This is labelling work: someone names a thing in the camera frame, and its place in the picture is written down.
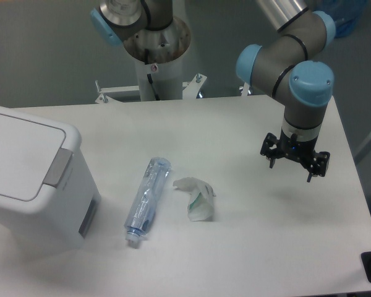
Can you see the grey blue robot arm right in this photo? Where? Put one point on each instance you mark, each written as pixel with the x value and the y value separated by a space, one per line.
pixel 286 72

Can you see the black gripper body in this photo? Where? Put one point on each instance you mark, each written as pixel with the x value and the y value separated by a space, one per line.
pixel 302 152

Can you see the white trash can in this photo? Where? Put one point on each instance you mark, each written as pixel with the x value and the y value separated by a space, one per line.
pixel 59 217

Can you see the crumpled white paper wrapper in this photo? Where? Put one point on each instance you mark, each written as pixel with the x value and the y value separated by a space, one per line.
pixel 201 203

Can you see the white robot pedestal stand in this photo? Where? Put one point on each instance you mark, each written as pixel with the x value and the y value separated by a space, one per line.
pixel 160 62

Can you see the white trash can lid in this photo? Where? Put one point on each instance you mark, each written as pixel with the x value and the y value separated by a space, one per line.
pixel 28 146

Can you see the blue plastic bag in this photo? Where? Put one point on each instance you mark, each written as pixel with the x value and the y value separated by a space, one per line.
pixel 345 13

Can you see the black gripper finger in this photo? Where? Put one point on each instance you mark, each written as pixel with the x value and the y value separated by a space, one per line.
pixel 316 164
pixel 271 149

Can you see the crushed clear plastic bottle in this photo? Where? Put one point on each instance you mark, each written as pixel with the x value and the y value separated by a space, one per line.
pixel 142 211

